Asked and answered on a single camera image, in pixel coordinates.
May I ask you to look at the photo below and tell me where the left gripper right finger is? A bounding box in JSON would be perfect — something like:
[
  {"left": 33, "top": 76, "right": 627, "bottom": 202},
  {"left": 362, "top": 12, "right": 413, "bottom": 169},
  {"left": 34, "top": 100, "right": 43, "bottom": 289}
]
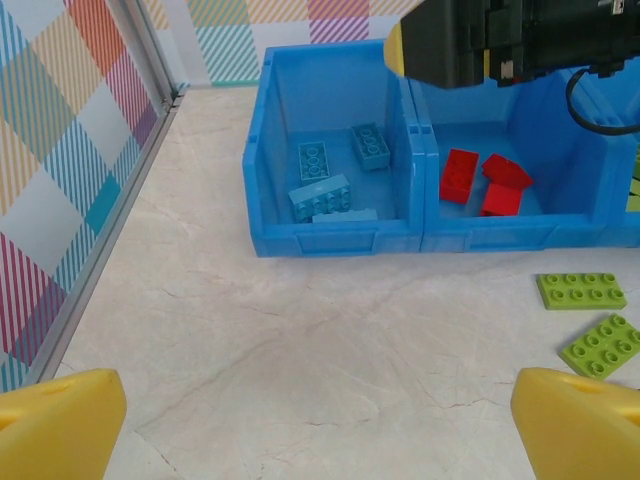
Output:
[{"left": 510, "top": 367, "right": 640, "bottom": 480}]

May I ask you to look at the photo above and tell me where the aluminium frame rail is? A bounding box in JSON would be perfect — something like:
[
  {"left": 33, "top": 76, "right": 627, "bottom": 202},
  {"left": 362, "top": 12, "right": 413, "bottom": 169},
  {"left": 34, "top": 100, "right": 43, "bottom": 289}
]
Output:
[{"left": 0, "top": 82, "right": 191, "bottom": 396}]

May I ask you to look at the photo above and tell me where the lime green lego plate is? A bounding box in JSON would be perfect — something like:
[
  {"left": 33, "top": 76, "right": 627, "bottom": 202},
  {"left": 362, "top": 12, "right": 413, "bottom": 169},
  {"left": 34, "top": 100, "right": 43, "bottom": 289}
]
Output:
[
  {"left": 536, "top": 271, "right": 629, "bottom": 312},
  {"left": 559, "top": 313, "right": 640, "bottom": 377}
]

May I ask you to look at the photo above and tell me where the blue lego brick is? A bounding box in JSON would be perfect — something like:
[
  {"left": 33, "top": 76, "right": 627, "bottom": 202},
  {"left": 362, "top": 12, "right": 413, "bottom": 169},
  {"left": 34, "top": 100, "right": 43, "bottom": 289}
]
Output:
[
  {"left": 298, "top": 140, "right": 333, "bottom": 181},
  {"left": 311, "top": 209, "right": 379, "bottom": 225},
  {"left": 349, "top": 123, "right": 392, "bottom": 172},
  {"left": 288, "top": 174, "right": 352, "bottom": 224}
]

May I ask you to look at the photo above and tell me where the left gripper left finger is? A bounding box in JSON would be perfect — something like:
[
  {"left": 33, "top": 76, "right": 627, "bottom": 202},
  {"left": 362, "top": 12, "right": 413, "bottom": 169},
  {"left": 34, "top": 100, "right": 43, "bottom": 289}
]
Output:
[{"left": 0, "top": 368, "right": 127, "bottom": 480}]

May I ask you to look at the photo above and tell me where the thin black right gripper cable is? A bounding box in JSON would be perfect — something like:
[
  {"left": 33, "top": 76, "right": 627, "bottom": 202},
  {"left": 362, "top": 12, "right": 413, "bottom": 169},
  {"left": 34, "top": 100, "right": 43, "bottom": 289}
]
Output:
[{"left": 564, "top": 66, "right": 640, "bottom": 136}]

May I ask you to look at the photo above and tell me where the aluminium frame post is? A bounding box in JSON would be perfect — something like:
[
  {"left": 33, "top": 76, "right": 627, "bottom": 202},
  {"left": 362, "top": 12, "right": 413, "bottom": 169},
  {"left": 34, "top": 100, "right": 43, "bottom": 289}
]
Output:
[{"left": 106, "top": 0, "right": 189, "bottom": 109}]

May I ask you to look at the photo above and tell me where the red lego brick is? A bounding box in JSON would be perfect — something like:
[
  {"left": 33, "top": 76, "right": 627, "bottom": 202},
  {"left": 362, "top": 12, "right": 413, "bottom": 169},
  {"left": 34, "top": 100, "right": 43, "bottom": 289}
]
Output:
[
  {"left": 439, "top": 148, "right": 482, "bottom": 204},
  {"left": 480, "top": 182, "right": 524, "bottom": 218},
  {"left": 480, "top": 153, "right": 534, "bottom": 191}
]

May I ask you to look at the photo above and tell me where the blue plastic storage bin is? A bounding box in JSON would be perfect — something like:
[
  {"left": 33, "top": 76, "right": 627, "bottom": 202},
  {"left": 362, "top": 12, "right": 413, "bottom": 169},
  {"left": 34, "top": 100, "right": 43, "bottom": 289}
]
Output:
[
  {"left": 617, "top": 49, "right": 640, "bottom": 249},
  {"left": 408, "top": 64, "right": 629, "bottom": 254},
  {"left": 243, "top": 39, "right": 426, "bottom": 259}
]

